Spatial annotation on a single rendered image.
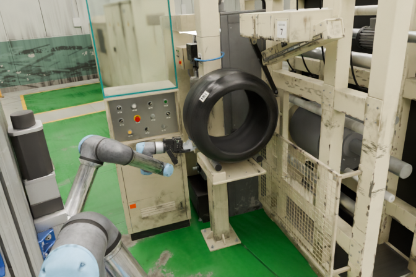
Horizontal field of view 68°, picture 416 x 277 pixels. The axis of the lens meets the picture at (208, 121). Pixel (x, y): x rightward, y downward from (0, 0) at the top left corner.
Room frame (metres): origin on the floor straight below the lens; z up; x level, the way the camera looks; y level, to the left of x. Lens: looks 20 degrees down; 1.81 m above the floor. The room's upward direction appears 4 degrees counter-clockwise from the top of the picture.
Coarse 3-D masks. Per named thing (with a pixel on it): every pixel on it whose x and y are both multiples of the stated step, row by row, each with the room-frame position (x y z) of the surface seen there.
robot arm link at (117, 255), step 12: (72, 216) 0.63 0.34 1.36; (84, 216) 0.62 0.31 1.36; (96, 216) 0.64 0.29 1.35; (108, 228) 0.64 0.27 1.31; (108, 240) 0.63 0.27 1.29; (120, 240) 0.67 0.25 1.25; (108, 252) 0.63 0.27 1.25; (120, 252) 0.66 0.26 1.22; (108, 264) 0.64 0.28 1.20; (120, 264) 0.64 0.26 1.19; (132, 264) 0.67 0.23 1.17; (120, 276) 0.64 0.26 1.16; (132, 276) 0.65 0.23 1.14; (144, 276) 0.67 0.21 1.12
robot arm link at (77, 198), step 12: (84, 144) 1.36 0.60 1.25; (96, 144) 1.33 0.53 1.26; (84, 156) 1.32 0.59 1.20; (96, 156) 1.31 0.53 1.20; (84, 168) 1.30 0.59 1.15; (96, 168) 1.33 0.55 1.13; (84, 180) 1.27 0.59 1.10; (72, 192) 1.24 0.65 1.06; (84, 192) 1.25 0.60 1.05; (72, 204) 1.21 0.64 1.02; (84, 204) 1.25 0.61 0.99
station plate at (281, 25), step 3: (279, 21) 1.62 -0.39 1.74; (282, 21) 1.59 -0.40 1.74; (285, 21) 1.56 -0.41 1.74; (279, 24) 1.62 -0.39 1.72; (282, 24) 1.59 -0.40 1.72; (285, 24) 1.56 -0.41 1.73; (279, 27) 1.62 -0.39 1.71; (282, 27) 1.59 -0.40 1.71; (285, 27) 1.56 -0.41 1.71; (279, 30) 1.62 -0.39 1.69; (282, 30) 1.59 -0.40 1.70; (285, 30) 1.56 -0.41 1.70; (279, 33) 1.62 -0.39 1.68; (282, 33) 1.59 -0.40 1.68; (285, 33) 1.56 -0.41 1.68; (279, 36) 1.62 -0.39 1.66; (282, 36) 1.59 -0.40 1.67; (285, 36) 1.56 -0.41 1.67
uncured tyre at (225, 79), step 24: (216, 72) 1.84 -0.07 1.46; (240, 72) 1.77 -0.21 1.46; (192, 96) 1.76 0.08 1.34; (216, 96) 1.67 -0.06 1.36; (264, 96) 1.75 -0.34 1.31; (192, 120) 1.66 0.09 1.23; (264, 120) 1.95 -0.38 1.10; (216, 144) 1.94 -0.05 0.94; (240, 144) 1.95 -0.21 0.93; (264, 144) 1.75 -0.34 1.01
